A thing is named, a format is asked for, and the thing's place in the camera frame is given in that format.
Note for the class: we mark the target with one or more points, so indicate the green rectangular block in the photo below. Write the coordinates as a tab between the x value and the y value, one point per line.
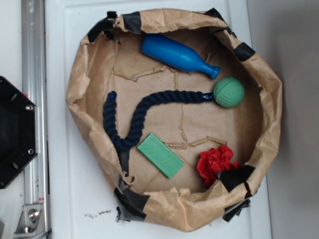
163	158

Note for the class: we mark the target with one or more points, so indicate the brown paper bin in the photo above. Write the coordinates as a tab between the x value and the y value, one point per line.
111	75

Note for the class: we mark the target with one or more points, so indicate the red crumpled paper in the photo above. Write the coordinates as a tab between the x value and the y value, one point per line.
214	161

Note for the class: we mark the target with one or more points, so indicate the blue plastic bottle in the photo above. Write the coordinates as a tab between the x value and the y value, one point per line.
176	55

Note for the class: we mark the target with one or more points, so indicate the green rubber ball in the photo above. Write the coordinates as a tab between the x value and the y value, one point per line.
228	92

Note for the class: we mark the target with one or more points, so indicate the aluminium extrusion rail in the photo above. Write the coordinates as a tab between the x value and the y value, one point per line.
36	173

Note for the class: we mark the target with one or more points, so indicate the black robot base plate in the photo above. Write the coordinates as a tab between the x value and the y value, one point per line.
18	132

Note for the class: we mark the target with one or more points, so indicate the metal corner bracket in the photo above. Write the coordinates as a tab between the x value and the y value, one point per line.
31	223

